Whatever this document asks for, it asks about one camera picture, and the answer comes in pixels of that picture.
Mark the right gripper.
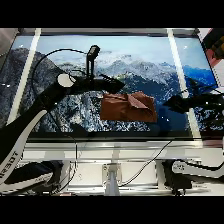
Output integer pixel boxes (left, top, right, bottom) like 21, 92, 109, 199
162, 94, 196, 115

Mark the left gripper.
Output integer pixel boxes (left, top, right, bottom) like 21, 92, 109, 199
73, 75, 116, 95

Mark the brown garment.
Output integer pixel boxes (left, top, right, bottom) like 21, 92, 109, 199
99, 91, 159, 124

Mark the heap of clothes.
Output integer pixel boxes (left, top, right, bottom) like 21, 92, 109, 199
200, 28, 224, 61

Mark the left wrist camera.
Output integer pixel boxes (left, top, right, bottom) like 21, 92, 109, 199
85, 44, 101, 80

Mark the silver frame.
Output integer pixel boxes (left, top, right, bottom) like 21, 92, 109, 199
0, 139, 224, 197

